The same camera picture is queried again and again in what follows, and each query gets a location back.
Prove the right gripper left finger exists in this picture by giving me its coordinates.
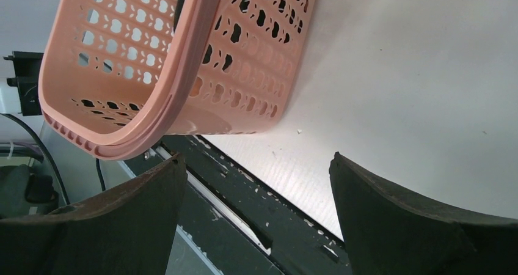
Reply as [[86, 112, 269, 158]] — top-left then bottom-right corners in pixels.
[[1, 154, 187, 274]]

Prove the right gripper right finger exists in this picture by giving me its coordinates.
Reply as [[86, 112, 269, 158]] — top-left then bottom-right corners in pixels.
[[329, 153, 517, 274]]

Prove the plain black sock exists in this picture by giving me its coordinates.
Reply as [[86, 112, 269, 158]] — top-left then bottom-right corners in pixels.
[[173, 0, 185, 32]]

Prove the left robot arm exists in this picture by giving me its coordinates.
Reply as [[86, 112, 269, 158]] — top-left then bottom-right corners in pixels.
[[1, 51, 43, 116]]

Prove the pink plastic basket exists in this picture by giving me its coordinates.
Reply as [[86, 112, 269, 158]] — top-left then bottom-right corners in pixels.
[[38, 0, 316, 160]]

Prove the black mounting rail base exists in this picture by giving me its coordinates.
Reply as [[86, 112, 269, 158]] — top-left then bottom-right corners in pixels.
[[124, 136, 352, 274]]

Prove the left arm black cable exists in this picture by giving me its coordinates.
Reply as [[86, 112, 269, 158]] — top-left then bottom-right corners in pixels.
[[0, 113, 71, 206]]

